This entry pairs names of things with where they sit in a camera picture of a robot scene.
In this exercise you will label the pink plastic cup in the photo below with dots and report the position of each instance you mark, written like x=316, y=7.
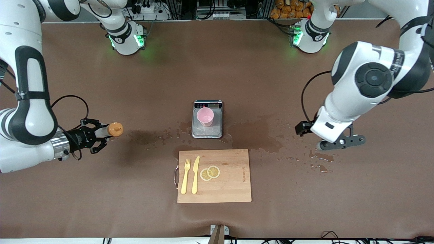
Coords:
x=205, y=117

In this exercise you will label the white power strip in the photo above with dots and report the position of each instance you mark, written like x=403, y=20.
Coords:
x=220, y=15
x=151, y=13

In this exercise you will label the silver digital kitchen scale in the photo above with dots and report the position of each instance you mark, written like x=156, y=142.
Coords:
x=203, y=132

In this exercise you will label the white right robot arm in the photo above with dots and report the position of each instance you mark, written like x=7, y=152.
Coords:
x=34, y=118

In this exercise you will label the brown table mat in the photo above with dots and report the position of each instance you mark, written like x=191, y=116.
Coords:
x=101, y=203

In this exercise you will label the orange snack packet pile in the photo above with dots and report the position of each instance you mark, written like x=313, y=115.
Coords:
x=291, y=8

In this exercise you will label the yellow plastic fork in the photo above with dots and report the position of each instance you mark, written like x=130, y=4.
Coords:
x=185, y=179

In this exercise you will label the yellow plastic knife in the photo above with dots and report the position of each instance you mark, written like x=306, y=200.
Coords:
x=195, y=176

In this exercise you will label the table edge camera bracket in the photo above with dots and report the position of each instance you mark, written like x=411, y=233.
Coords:
x=218, y=234

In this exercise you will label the lemon slice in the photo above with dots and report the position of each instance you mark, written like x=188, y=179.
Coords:
x=214, y=171
x=204, y=175

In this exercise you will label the translucent squeeze bottle orange cap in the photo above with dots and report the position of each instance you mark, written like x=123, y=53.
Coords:
x=115, y=129

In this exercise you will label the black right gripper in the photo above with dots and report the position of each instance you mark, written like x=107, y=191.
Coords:
x=77, y=139

